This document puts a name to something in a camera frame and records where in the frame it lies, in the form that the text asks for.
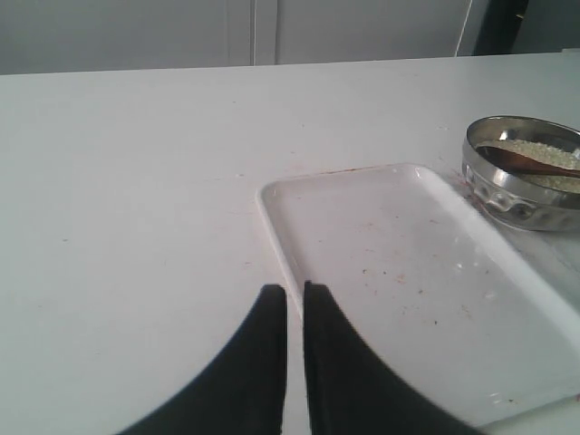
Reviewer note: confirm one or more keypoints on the white rectangular plastic tray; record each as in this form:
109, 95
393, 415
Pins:
480, 317

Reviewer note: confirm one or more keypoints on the white cabinet behind table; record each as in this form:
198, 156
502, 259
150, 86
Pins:
74, 36

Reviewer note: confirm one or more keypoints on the wide steel rice bowl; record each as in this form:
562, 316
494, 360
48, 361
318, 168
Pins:
506, 196

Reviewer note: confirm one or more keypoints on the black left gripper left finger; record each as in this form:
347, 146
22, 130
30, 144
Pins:
242, 390

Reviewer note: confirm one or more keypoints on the brown wooden spoon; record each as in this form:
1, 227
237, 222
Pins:
512, 162

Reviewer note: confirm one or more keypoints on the white rice in bowl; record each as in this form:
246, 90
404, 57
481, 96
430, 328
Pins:
544, 154

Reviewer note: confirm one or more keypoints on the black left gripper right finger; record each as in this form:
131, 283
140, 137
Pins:
350, 390

